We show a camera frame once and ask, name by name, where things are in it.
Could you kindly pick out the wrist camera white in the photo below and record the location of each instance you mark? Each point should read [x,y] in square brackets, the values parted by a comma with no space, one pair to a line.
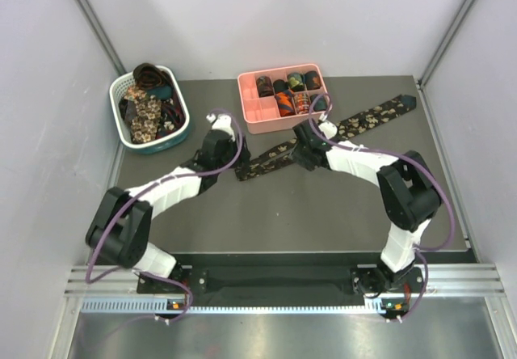
[328,129]
[222,122]

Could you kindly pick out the black gold floral tie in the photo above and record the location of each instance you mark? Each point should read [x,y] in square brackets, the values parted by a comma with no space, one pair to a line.
[278,157]

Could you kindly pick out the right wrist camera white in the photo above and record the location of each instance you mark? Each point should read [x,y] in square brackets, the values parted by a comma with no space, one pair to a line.
[328,129]

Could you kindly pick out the pink divided organizer box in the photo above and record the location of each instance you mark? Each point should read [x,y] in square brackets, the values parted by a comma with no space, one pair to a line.
[261,114]

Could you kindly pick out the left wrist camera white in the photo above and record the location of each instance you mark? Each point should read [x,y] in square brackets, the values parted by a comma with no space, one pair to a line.
[222,122]

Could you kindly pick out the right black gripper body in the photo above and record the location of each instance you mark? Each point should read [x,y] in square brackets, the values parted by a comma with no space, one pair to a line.
[302,156]

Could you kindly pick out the rolled dark teal tie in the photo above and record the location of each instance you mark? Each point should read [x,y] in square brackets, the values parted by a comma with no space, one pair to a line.
[319,102]

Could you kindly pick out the aluminium frame rail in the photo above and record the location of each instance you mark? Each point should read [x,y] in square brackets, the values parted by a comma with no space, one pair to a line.
[126,293]

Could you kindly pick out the rolled orange navy striped tie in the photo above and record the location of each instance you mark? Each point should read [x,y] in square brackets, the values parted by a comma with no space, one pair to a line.
[285,104]

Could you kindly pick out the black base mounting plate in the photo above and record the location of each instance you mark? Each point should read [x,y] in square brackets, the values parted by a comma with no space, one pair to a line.
[334,273]

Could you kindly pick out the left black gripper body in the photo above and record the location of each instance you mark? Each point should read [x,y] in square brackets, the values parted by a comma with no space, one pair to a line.
[231,152]

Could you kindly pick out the dark grey table mat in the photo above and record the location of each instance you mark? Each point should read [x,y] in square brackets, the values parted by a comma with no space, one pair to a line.
[290,210]

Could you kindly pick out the rolled maroon patterned tie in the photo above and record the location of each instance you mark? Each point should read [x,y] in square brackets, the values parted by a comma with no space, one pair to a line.
[264,86]

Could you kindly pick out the teal white laundry basket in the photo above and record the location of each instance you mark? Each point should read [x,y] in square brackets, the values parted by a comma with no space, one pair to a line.
[175,119]

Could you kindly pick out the rolled red multicolour tie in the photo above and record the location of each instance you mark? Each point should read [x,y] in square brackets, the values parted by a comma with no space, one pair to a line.
[301,102]

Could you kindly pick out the rolled black tie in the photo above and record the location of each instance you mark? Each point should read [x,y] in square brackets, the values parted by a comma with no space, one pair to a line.
[280,86]

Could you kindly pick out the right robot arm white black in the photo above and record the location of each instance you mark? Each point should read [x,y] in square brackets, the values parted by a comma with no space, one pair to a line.
[410,200]

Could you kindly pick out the rolled green yellow tie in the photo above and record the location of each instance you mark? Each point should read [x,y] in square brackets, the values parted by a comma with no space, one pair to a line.
[296,81]

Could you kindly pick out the brown patterned tie in basket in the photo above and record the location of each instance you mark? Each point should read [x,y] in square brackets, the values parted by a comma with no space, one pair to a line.
[148,76]

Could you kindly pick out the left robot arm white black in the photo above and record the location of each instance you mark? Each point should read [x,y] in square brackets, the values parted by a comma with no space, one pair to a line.
[119,232]

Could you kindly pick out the rolled dark green tie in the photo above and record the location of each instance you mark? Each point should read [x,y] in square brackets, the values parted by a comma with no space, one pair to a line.
[312,80]

